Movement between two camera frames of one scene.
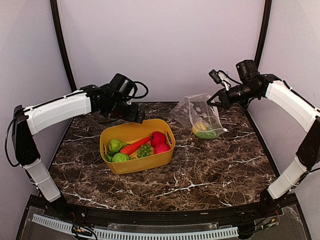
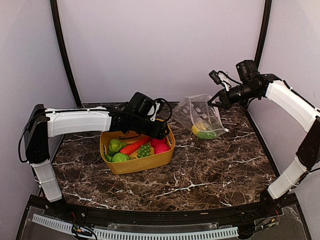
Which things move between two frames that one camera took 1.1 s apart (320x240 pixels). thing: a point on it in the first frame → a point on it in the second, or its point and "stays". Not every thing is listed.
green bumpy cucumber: [210, 134] stays
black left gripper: [133, 115] → [158, 131]
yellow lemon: [199, 126] stays
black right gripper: [225, 101] stays
